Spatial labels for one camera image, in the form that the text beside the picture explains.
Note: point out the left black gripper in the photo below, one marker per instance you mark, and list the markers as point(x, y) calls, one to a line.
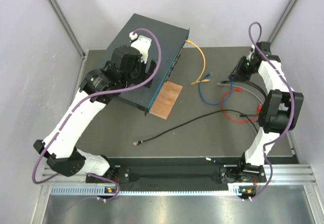
point(151, 69)

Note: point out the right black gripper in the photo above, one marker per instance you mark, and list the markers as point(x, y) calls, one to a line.
point(237, 74)

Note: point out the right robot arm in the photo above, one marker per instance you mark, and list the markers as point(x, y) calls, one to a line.
point(279, 111)

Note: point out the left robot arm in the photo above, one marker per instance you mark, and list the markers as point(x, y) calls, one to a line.
point(123, 72)

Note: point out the wooden support block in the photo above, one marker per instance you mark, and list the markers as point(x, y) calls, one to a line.
point(165, 100)

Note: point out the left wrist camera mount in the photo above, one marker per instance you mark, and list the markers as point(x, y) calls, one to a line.
point(142, 44)

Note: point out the dark grey network switch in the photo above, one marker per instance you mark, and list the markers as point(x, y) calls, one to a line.
point(171, 39)

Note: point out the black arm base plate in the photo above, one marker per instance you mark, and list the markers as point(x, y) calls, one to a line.
point(174, 177)

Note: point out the aluminium rail frame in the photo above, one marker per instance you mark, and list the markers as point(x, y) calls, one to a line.
point(276, 175)

